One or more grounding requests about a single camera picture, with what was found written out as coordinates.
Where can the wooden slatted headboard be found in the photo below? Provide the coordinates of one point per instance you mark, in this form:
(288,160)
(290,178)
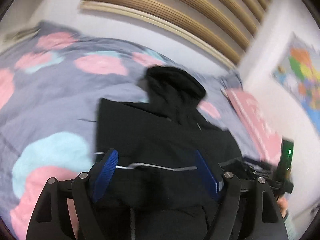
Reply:
(222,28)

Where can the colourful world map poster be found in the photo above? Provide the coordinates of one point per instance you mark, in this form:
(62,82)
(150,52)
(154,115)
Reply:
(298,74)

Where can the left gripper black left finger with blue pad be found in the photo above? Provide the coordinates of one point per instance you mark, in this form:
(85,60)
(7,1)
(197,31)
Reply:
(51,219)

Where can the pink grey pillow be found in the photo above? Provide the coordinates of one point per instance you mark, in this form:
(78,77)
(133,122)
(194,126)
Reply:
(265,139)

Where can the black hooded jacket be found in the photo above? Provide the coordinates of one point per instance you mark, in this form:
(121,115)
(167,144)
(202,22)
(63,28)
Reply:
(156,185)

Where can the white bedside shelf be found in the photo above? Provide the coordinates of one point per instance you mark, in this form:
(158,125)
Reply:
(21,20)

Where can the person's right hand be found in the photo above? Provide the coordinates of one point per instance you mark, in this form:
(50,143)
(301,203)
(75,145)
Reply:
(283,205)

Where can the grey pink patterned bed blanket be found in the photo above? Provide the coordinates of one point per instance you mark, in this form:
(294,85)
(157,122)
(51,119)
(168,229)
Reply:
(51,85)

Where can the grey sleeve forearm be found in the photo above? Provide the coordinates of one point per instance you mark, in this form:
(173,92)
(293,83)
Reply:
(290,228)

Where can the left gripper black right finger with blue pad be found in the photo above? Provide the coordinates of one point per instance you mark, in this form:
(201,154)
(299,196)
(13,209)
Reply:
(247,208)

